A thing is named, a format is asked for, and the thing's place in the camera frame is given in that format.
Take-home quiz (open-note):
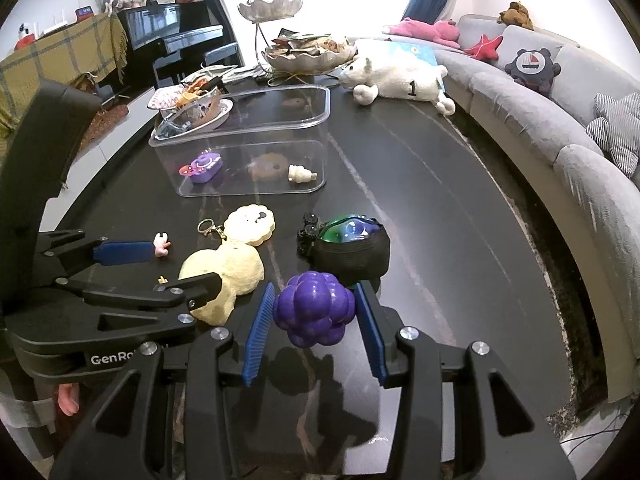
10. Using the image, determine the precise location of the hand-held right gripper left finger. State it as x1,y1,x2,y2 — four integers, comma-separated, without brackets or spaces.
50,281,277,480

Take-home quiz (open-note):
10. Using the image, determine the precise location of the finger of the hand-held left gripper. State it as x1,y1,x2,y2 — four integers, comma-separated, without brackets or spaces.
60,272,223,331
40,230,156,286

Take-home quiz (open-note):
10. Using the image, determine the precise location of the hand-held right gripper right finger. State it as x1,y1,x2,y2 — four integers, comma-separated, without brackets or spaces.
355,280,576,480

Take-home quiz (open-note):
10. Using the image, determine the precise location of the yellow plush toy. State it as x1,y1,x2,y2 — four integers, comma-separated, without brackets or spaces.
155,242,266,325

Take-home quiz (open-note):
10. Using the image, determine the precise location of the purple grape toy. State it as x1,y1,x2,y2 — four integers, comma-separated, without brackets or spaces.
273,271,357,348

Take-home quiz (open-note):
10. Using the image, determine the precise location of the yellow flower-shaped sheep keychain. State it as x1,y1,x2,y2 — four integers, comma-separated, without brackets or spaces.
197,204,276,248

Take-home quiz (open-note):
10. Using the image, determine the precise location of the green ball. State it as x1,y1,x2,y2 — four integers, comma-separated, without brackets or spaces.
312,213,391,281

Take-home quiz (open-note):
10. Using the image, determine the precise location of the black toy car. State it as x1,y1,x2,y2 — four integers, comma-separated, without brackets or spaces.
298,213,321,256

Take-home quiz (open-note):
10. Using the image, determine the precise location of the purple toy camera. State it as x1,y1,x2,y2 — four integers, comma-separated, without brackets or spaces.
177,152,223,184

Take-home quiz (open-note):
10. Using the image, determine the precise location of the small cream figurine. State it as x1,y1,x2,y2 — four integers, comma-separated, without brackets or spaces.
288,164,319,184

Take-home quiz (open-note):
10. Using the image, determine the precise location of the clear plastic container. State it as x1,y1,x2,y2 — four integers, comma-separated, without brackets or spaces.
149,85,332,197

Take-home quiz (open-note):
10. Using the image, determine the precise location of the black marble desktop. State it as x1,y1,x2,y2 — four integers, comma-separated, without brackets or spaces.
50,67,576,480

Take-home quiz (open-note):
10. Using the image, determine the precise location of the person's left hand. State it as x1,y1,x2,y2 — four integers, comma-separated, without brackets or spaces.
57,382,81,417

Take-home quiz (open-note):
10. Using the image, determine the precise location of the brown patterned cloth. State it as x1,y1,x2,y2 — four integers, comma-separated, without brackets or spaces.
75,72,131,153

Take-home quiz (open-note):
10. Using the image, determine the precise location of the white low cabinet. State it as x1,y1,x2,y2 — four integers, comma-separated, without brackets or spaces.
75,85,161,161

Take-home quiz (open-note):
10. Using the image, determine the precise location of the yellow plaid blanket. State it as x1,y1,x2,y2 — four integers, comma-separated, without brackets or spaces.
0,12,128,136

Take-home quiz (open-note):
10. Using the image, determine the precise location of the pink patterned pouch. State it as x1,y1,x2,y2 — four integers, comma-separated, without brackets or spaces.
148,85,186,110

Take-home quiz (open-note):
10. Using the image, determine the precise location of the orange plastic toy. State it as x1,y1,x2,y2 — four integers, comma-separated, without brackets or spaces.
180,80,206,106

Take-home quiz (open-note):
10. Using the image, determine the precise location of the basket of toys on plate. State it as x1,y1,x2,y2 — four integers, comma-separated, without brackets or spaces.
150,99,234,141

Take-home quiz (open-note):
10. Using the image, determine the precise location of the red white figurine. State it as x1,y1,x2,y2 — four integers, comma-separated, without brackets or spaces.
14,22,38,52

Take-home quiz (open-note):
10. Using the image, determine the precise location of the pile of papers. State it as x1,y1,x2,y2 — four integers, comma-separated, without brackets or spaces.
185,62,261,83

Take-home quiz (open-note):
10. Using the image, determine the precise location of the black piano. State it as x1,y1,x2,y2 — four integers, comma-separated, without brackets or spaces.
117,0,224,96

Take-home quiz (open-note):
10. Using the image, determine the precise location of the grey curved sofa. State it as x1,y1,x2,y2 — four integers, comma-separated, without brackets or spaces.
345,14,640,403

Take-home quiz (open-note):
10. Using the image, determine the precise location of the white sheep plush toy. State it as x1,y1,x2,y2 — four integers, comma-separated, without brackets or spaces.
340,52,457,116

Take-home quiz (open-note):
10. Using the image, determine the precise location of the pile of snack packets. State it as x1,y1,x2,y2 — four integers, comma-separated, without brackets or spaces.
267,28,356,58

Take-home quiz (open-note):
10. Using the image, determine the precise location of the two-tier metal lotus stand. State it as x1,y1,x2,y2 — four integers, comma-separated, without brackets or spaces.
237,0,358,86

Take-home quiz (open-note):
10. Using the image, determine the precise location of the blue picture book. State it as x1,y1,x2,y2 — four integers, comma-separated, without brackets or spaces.
385,40,448,68

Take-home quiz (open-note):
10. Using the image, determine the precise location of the red star pillow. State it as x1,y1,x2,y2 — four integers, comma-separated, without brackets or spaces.
465,34,503,62

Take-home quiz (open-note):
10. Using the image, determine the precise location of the pink plush bear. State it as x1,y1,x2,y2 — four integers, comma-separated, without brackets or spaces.
384,17,461,50

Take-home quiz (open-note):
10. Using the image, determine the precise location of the navy ship wheel pillow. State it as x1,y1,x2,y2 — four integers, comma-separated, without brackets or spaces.
504,47,560,97

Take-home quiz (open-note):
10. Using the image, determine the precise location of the striped star pillow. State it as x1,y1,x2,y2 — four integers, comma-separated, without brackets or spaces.
586,92,640,178

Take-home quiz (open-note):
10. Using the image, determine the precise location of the brown plush bear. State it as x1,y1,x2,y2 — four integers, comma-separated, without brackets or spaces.
497,2,535,31

